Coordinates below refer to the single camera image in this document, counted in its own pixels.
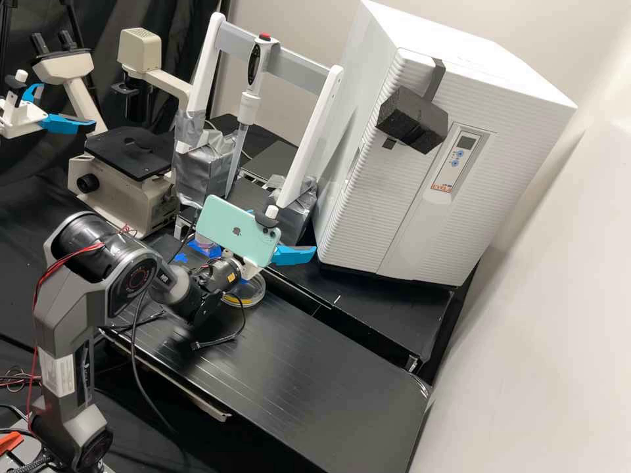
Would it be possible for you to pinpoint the black cable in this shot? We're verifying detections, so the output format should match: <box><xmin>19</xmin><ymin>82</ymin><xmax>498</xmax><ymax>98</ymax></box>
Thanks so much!
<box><xmin>189</xmin><ymin>294</ymin><xmax>247</xmax><ymax>352</ymax></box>
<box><xmin>106</xmin><ymin>305</ymin><xmax>172</xmax><ymax>457</ymax></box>

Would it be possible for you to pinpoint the right wrist camera phone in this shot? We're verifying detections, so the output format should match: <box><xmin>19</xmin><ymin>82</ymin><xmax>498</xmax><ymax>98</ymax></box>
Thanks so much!
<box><xmin>196</xmin><ymin>193</ymin><xmax>283</xmax><ymax>270</ymax></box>

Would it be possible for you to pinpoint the cream microscope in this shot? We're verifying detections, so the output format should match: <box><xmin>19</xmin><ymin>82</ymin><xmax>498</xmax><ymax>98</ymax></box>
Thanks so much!
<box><xmin>30</xmin><ymin>28</ymin><xmax>194</xmax><ymax>241</ymax></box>

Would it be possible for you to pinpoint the red wire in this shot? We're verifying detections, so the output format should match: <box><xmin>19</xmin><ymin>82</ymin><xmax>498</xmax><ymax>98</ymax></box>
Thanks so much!
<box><xmin>0</xmin><ymin>367</ymin><xmax>45</xmax><ymax>395</ymax></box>

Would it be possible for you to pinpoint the petri dish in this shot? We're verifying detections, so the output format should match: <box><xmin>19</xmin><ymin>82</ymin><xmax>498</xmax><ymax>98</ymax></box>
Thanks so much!
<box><xmin>220</xmin><ymin>275</ymin><xmax>268</xmax><ymax>310</ymax></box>

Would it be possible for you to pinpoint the pipette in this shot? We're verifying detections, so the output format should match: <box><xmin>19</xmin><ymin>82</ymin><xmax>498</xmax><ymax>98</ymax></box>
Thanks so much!
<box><xmin>226</xmin><ymin>31</ymin><xmax>273</xmax><ymax>197</ymax></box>

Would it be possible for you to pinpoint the blue bottle holder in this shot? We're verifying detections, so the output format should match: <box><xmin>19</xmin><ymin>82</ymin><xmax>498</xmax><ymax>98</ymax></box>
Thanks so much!
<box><xmin>186</xmin><ymin>241</ymin><xmax>222</xmax><ymax>259</ymax></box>

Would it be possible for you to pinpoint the incubator door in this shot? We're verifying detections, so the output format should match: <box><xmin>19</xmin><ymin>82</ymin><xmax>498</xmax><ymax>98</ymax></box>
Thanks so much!
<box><xmin>314</xmin><ymin>47</ymin><xmax>578</xmax><ymax>289</ymax></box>

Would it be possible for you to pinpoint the white pipette stand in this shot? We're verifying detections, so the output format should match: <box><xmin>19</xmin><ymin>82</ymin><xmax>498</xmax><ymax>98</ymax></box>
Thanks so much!
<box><xmin>172</xmin><ymin>12</ymin><xmax>345</xmax><ymax>235</ymax></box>

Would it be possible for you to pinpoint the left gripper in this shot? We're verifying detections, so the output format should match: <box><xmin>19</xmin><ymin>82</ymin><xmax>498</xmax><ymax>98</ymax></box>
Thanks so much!
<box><xmin>0</xmin><ymin>82</ymin><xmax>97</xmax><ymax>141</ymax></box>

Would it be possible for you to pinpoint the left phone holder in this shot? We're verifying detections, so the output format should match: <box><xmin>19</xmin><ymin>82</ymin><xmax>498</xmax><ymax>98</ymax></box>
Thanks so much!
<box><xmin>4</xmin><ymin>69</ymin><xmax>30</xmax><ymax>118</ymax></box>

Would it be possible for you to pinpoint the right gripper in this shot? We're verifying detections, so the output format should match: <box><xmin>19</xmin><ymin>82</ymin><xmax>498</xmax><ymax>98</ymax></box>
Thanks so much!
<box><xmin>239</xmin><ymin>244</ymin><xmax>317</xmax><ymax>283</ymax></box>

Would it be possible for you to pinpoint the white incubator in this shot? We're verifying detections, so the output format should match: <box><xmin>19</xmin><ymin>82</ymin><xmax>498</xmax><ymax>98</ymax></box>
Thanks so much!
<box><xmin>339</xmin><ymin>0</ymin><xmax>578</xmax><ymax>154</ymax></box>

